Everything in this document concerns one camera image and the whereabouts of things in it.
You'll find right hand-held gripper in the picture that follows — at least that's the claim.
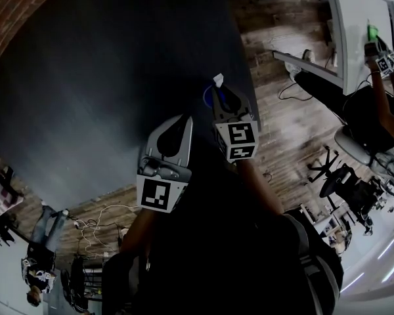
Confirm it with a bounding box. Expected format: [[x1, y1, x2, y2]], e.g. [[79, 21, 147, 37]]
[[210, 84, 260, 164]]

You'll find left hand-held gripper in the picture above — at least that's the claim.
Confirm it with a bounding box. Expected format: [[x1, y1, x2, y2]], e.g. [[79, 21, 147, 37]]
[[136, 114, 194, 215]]

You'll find blue cup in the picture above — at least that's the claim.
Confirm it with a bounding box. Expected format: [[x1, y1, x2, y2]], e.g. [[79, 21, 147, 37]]
[[202, 83, 230, 110]]

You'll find person's right forearm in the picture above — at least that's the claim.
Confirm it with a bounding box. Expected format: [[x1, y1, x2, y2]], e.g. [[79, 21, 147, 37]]
[[234, 159, 285, 217]]

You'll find person's left forearm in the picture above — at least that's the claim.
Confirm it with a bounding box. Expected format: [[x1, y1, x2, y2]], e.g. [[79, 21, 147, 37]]
[[120, 207, 162, 255]]

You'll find person's dark clothing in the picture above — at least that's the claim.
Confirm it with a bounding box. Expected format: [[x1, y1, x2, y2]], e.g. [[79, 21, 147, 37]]
[[101, 162, 345, 315]]

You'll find grey chair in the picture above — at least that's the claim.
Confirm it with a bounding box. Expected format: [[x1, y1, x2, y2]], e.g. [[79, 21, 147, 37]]
[[334, 125, 372, 167]]

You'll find black office chair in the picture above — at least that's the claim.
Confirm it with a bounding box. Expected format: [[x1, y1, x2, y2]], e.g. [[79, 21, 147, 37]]
[[307, 145, 394, 236]]

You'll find white table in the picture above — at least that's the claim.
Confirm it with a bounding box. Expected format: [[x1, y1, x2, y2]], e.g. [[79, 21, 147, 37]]
[[259, 0, 394, 95]]

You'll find green object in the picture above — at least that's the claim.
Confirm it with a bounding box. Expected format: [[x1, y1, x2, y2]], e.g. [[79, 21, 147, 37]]
[[366, 18, 380, 43]]

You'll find black wheeled stand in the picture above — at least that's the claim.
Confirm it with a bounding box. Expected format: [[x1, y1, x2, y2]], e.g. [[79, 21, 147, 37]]
[[59, 256, 103, 315]]

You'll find checkered board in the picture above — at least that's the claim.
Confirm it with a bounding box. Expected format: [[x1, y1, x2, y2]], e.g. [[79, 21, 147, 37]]
[[0, 163, 24, 221]]

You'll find black floor cable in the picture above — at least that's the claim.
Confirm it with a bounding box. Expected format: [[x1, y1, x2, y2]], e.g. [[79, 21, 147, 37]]
[[278, 79, 317, 102]]

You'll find white floor cable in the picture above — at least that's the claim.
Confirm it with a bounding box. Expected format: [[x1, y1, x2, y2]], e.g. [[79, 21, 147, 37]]
[[71, 203, 142, 259]]

